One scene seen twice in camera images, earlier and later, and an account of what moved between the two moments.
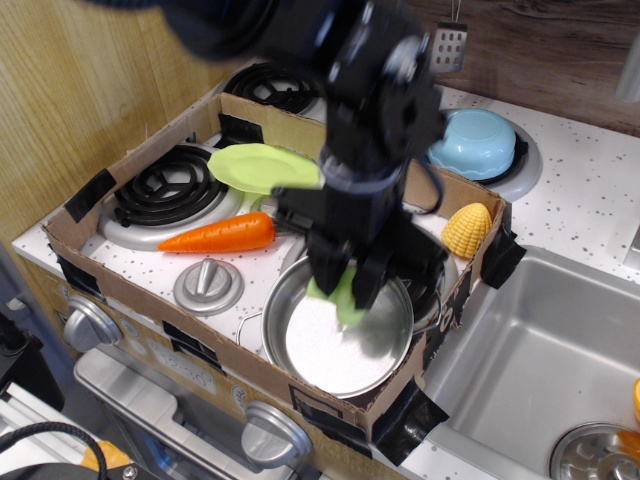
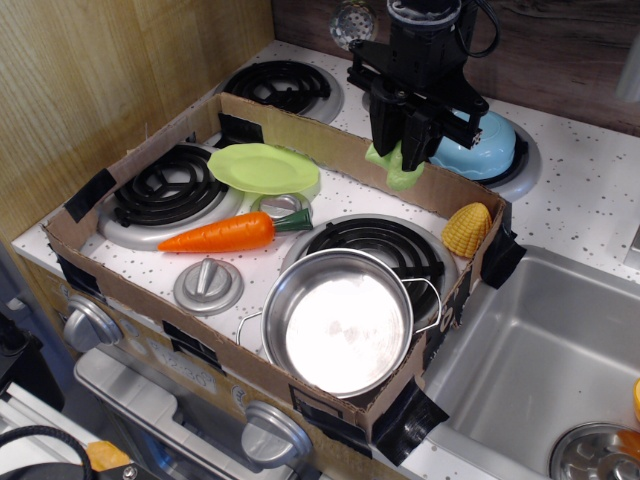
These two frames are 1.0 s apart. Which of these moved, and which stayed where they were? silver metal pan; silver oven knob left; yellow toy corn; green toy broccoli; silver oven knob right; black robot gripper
Moved: green toy broccoli; black robot gripper
Stayed: silver oven knob right; yellow toy corn; silver metal pan; silver oven knob left
